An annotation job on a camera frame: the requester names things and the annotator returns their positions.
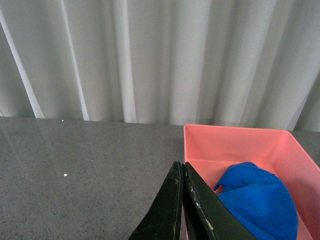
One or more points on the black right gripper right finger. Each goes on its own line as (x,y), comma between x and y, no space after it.
(206,217)

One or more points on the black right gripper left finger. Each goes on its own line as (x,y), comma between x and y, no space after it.
(163,219)

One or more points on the blue microfiber cloth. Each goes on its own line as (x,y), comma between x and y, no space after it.
(260,201)

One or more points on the pink plastic tray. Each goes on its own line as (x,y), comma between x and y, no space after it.
(212,149)

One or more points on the white pleated curtain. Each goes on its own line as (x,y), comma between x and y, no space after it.
(242,63)

